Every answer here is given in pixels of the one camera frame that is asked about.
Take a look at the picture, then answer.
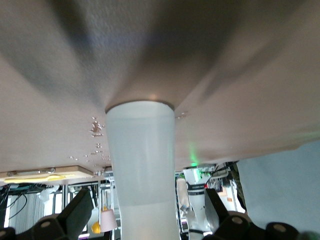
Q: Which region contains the pink cup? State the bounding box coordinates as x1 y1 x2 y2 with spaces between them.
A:
99 209 118 232

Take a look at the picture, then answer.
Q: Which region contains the yellow round object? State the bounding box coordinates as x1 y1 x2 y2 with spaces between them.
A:
90 221 102 235

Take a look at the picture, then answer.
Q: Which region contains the wooden cutting board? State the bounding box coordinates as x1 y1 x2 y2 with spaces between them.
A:
0 165 95 186

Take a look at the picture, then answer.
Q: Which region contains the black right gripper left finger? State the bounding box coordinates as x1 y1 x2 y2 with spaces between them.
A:
0 189 95 240

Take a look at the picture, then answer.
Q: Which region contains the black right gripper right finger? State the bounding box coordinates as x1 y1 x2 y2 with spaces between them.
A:
202 188 303 240

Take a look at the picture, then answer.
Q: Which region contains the translucent white plastic cup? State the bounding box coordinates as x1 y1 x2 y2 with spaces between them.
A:
104 100 181 240

